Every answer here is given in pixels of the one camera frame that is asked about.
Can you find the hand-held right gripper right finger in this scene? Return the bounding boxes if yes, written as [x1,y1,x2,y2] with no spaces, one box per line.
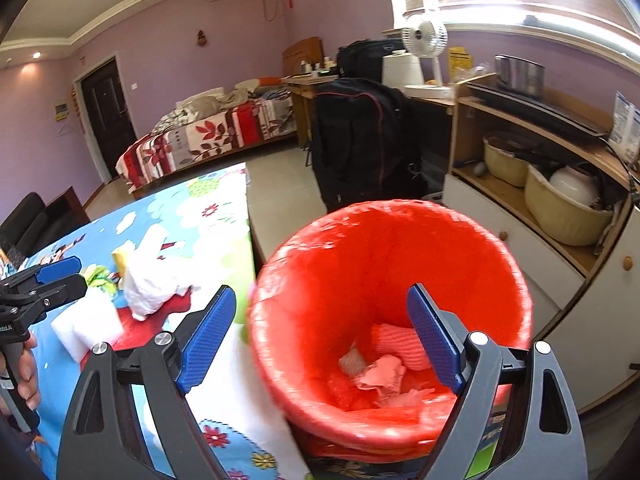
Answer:
[406,283,588,480]

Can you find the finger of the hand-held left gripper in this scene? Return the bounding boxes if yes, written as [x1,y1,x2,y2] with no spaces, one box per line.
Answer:
[0,274,89,325]
[0,256,82,292]

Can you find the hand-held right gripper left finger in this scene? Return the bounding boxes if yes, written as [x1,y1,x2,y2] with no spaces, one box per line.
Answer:
[57,284,237,480]

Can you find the foam fruit net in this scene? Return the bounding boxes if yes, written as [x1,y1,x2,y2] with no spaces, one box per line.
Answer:
[372,324,441,372]

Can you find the tissue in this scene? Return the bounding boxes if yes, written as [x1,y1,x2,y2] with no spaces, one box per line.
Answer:
[352,355,437,409]

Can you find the yellow sponge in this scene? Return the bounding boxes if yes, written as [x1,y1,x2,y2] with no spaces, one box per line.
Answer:
[112,247,134,281]

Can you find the white tissue ball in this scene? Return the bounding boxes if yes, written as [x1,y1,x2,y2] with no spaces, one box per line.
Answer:
[122,225,195,322]

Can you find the paper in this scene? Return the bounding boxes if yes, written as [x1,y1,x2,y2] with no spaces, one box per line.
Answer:
[339,346,372,377]

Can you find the red trash bin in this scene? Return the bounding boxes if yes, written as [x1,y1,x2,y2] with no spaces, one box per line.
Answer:
[247,199,536,462]

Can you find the person's left hand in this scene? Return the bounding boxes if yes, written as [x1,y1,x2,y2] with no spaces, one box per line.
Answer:
[9,332,42,413]

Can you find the black chair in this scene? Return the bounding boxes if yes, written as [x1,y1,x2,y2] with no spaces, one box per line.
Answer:
[0,192,49,262]

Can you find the cartoon printed tablecloth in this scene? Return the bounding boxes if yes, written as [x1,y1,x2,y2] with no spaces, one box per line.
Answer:
[0,162,506,480]

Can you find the wooden kitchen cabinet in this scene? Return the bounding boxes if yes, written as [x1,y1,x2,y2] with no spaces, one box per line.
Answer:
[442,72,640,417]

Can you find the dark wooden door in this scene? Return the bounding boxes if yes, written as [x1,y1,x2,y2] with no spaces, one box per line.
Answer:
[74,56,139,182]

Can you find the large beige basket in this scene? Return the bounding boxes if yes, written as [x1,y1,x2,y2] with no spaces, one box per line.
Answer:
[524,162,617,247]

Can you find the small beige basket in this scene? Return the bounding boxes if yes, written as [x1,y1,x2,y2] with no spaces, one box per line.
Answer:
[482,131,537,189]

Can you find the bed with floral cover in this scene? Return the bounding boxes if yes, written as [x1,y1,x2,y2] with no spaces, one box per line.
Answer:
[116,36,324,196]

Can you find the white bowl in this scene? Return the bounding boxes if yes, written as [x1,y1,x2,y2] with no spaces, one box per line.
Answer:
[549,165,601,209]

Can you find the large black backpack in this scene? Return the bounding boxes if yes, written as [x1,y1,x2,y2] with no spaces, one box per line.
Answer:
[311,77,427,214]

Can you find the wooden desk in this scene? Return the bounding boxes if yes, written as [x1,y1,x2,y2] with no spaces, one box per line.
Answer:
[282,74,323,150]

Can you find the clear plastic bag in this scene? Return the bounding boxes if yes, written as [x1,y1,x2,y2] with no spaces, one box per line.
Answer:
[464,61,494,84]

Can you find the white cylinder roll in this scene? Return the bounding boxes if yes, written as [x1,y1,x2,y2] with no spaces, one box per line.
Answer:
[381,52,424,92]

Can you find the steel pot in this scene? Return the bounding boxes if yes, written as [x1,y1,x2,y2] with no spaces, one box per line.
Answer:
[495,54,546,99]

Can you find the yellow package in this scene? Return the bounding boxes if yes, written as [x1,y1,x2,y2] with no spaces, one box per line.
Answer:
[447,46,474,84]

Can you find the blue and white packet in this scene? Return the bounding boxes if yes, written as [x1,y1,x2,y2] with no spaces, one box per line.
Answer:
[607,91,640,159]

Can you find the black bag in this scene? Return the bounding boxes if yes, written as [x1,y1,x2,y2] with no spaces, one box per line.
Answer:
[336,39,406,84]

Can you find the row of small bottles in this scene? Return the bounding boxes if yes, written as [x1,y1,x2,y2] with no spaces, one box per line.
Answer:
[299,56,337,79]

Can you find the white desk fan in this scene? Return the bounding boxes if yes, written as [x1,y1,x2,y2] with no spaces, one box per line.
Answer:
[401,14,454,99]

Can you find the wall socket with red cable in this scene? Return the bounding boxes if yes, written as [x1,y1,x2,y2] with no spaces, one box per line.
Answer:
[264,0,294,22]

